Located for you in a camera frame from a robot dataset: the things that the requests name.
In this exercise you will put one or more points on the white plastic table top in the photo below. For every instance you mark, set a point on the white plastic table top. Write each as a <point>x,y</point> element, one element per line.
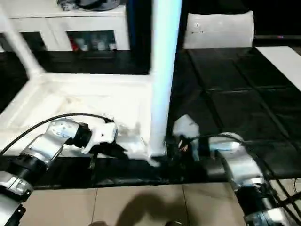
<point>70,99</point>

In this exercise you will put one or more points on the white plastic table leg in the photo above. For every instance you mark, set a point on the white plastic table leg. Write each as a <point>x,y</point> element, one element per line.
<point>164,70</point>
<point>21,42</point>

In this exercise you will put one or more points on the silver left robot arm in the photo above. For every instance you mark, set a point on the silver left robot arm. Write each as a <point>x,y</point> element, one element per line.
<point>42,146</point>

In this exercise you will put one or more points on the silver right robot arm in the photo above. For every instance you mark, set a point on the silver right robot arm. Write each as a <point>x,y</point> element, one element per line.
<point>240,162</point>

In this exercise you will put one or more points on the dark robot foot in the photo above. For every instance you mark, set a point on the dark robot foot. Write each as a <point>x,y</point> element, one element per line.
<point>98,223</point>

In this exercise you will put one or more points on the black table mat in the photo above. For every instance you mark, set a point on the black table mat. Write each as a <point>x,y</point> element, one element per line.
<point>235,94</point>

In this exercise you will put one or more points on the black robot foot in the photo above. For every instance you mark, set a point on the black robot foot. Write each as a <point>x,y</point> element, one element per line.
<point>173,223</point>

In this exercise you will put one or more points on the black metal stand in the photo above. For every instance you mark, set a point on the black metal stand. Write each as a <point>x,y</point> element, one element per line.
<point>291,200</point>

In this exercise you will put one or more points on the white plastic seat panel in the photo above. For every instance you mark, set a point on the white plastic seat panel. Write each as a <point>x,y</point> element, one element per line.
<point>218,29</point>

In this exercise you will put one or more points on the black cabinet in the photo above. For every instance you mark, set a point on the black cabinet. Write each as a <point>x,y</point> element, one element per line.
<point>138,28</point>

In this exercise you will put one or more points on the white flat board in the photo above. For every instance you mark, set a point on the white flat board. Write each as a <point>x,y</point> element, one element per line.
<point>282,63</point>

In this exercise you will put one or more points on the white cabinet with glass doors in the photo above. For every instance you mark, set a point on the white cabinet with glass doors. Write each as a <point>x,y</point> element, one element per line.
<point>65,21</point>

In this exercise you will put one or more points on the black rod with red mark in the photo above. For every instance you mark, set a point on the black rod with red mark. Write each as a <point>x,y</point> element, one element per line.
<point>277,37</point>

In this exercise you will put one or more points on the dark helmet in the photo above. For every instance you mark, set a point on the dark helmet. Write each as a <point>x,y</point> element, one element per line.
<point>98,4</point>

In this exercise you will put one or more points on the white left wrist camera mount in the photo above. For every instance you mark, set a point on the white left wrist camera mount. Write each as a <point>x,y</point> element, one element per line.
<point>103,133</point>

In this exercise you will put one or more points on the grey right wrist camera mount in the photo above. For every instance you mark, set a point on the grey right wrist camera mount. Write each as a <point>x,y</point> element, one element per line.
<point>187,127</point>

